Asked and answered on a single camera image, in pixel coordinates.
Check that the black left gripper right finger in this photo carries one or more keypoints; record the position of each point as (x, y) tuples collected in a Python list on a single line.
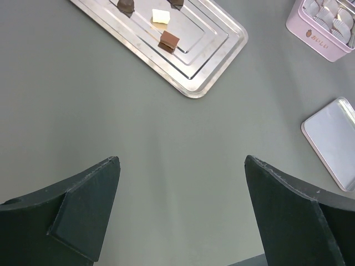
[(299, 223)]

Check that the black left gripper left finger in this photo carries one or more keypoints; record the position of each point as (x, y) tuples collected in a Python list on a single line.
[(62, 224)]

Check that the brown milk chocolate block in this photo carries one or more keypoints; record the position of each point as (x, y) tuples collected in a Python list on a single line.
[(168, 42)]

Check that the white rectangular chocolate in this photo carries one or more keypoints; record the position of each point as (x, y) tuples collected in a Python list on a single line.
[(160, 16)]

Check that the pink chocolate tin box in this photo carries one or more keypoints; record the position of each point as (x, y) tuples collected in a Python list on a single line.
[(326, 26)]

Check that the dark round chocolate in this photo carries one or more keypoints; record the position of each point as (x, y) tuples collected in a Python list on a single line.
[(126, 6)]

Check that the dark small chocolate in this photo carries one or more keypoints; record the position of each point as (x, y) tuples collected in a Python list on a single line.
[(177, 4)]

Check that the silver tin lid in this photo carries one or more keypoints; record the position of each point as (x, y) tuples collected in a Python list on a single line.
[(330, 132)]

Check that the silver metal tray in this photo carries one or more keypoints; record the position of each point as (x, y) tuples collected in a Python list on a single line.
[(210, 39)]

